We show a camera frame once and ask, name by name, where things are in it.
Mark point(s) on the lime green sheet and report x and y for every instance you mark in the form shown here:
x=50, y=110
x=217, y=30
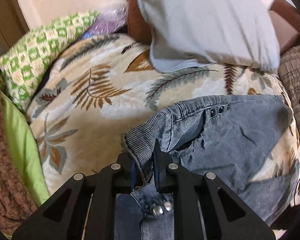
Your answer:
x=24, y=151

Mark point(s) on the purple plastic bag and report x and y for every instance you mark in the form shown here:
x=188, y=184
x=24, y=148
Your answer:
x=108, y=21

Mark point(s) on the brown patterned blanket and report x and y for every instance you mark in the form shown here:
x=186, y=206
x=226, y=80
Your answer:
x=16, y=203

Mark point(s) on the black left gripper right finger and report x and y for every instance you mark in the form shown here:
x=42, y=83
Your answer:
x=204, y=206

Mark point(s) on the grey pillow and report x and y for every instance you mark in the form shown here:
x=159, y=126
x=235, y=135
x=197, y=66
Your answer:
x=197, y=33

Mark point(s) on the green patterned pillow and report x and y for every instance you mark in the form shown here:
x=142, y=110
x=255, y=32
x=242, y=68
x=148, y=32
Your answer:
x=27, y=61

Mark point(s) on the grey denim pants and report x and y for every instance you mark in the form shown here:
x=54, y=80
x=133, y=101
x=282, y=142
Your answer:
x=232, y=136

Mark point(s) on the beige leaf-pattern blanket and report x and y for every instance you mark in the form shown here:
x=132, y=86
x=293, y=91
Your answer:
x=100, y=88

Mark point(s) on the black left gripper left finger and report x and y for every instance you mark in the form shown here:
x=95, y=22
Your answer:
x=84, y=207

